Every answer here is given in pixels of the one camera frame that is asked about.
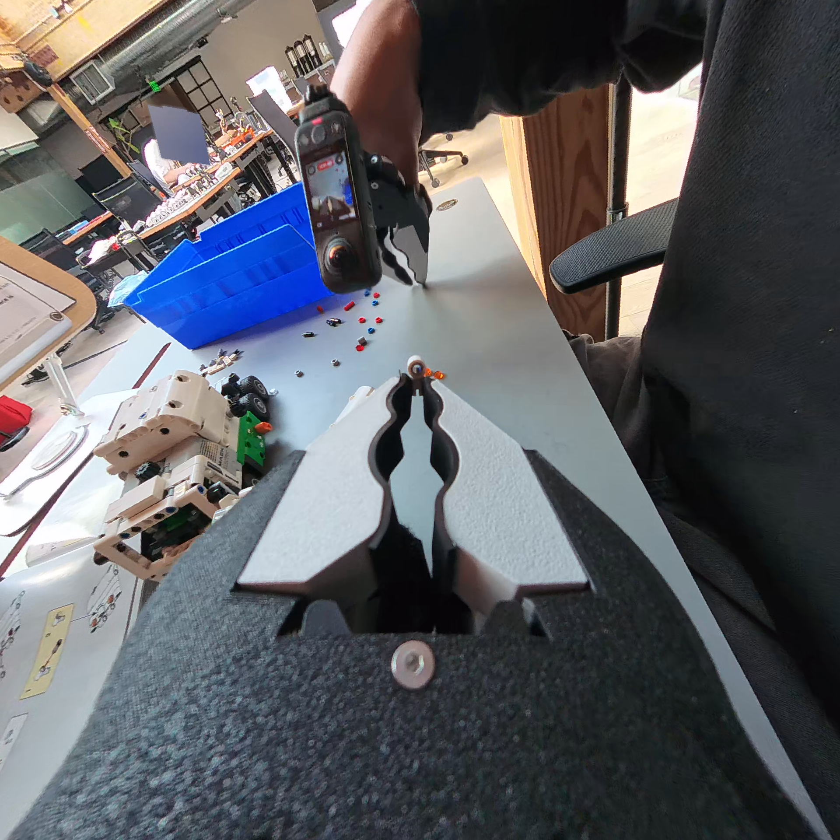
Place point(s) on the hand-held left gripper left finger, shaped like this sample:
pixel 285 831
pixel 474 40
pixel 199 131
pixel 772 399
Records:
pixel 315 512

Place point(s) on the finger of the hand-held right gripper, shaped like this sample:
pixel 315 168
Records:
pixel 388 253
pixel 418 249

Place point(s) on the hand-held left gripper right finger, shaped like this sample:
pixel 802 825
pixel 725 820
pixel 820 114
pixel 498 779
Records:
pixel 505 512

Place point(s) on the small white lego connector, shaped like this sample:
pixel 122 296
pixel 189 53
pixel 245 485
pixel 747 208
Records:
pixel 415 363

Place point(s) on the white lego panel with pins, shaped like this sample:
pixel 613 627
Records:
pixel 362 394

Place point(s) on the person's right forearm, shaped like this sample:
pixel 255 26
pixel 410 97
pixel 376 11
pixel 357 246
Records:
pixel 380 79

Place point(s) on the scattered red blue lego studs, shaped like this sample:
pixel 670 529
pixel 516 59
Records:
pixel 361 320

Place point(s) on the lego truck chassis with cab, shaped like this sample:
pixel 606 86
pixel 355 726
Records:
pixel 164 499

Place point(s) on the lego instruction booklet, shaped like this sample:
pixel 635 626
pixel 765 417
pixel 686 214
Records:
pixel 65 656

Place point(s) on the black office chair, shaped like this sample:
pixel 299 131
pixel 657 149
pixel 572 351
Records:
pixel 436 157
pixel 128 200
pixel 59 253

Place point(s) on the white screen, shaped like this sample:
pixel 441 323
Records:
pixel 266 79

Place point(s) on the cluttered wooden workbench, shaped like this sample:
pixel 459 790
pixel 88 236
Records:
pixel 197 197

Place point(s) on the blue plastic bin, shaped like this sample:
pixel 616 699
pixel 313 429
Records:
pixel 229 289

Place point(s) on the person's legs in dark trousers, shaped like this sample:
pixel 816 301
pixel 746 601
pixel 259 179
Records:
pixel 623 407

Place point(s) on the black-framed window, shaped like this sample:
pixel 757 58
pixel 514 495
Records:
pixel 200 92

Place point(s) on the black office chair armrest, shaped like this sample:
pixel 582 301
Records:
pixel 610 249

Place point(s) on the green potted plant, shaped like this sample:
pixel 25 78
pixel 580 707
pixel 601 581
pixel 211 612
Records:
pixel 124 134

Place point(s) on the teal plastic bag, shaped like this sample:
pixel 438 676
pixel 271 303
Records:
pixel 128 289

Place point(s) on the white mat with dark border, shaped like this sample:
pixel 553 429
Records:
pixel 65 518

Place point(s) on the clear clipboard stand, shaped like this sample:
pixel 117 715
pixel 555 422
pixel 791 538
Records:
pixel 59 387

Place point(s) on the red bag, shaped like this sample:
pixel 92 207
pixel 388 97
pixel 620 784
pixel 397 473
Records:
pixel 13 417

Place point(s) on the wooden clipboard with instruction sheet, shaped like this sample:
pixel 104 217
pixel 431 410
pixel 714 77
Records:
pixel 26 308

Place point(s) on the silver ventilation duct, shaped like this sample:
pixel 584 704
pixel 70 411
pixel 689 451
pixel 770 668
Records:
pixel 197 26

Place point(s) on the wall air vent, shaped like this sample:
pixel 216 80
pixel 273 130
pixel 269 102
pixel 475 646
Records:
pixel 92 80

